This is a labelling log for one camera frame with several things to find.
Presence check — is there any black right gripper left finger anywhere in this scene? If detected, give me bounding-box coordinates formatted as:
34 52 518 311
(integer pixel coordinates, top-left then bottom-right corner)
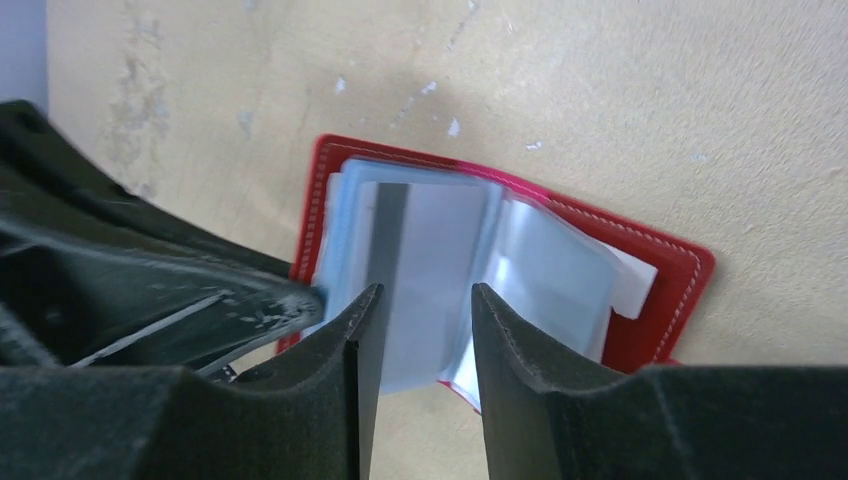
1 284 385 479

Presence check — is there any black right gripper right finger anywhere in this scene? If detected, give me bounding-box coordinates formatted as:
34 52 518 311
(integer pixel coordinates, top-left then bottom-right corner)
472 284 847 479

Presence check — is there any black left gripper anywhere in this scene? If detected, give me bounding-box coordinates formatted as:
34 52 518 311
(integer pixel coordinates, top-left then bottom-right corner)
1 100 324 369

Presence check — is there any white credit card black stripe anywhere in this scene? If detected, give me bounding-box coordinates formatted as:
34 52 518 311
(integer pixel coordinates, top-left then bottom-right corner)
365 182 502 394

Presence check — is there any red card holder wallet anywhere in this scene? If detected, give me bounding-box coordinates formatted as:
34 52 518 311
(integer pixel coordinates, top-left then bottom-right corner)
291 134 716 406

